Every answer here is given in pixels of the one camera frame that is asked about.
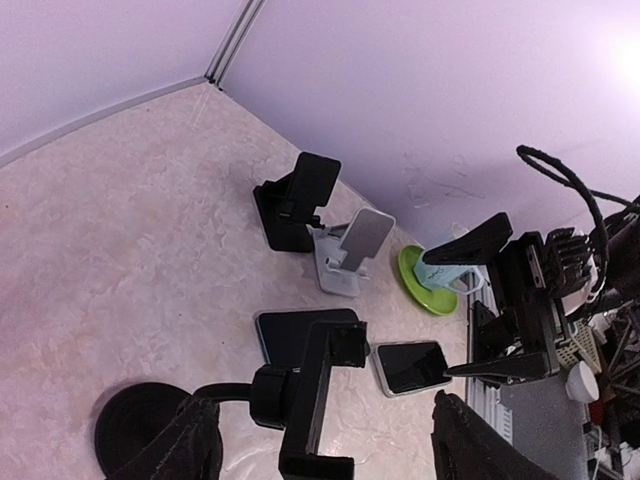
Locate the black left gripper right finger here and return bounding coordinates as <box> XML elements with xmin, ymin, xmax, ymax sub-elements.
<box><xmin>431</xmin><ymin>390</ymin><xmax>555</xmax><ymax>480</ymax></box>

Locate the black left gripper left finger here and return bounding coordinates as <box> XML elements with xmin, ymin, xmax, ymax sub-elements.
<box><xmin>107</xmin><ymin>398</ymin><xmax>223</xmax><ymax>479</ymax></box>

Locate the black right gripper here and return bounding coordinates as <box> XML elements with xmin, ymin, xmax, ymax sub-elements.
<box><xmin>422</xmin><ymin>212</ymin><xmax>566</xmax><ymax>385</ymax></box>

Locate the black round-base phone stand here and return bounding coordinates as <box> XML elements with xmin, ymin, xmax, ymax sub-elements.
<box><xmin>94</xmin><ymin>320</ymin><xmax>369</xmax><ymax>479</ymax></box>

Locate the white-edged black phone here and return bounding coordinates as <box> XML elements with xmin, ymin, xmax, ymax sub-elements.
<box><xmin>372</xmin><ymin>341</ymin><xmax>452</xmax><ymax>398</ymax></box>

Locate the teal-edged black phone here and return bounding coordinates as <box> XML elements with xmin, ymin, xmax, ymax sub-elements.
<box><xmin>255</xmin><ymin>308</ymin><xmax>358</xmax><ymax>368</ymax></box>

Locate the silver folding phone stand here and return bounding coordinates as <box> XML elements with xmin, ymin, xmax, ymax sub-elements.
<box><xmin>311</xmin><ymin>207</ymin><xmax>396</xmax><ymax>298</ymax></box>

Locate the black folding phone stand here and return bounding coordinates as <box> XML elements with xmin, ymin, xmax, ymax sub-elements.
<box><xmin>253</xmin><ymin>152</ymin><xmax>341</xmax><ymax>253</ymax></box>

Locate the green plate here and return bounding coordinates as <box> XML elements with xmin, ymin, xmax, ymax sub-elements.
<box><xmin>397</xmin><ymin>244</ymin><xmax>460</xmax><ymax>317</ymax></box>

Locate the light blue cup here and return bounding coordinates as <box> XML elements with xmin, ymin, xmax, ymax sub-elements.
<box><xmin>413</xmin><ymin>250</ymin><xmax>487</xmax><ymax>296</ymax></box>

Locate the aluminium front rail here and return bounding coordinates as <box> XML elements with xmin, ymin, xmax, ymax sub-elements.
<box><xmin>465</xmin><ymin>295</ymin><xmax>514</xmax><ymax>445</ymax></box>

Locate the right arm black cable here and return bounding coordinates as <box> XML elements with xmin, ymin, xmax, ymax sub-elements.
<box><xmin>515</xmin><ymin>144</ymin><xmax>640</xmax><ymax>261</ymax></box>

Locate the right aluminium frame post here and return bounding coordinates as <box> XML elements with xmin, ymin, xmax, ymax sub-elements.
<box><xmin>205</xmin><ymin>0</ymin><xmax>265</xmax><ymax>90</ymax></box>

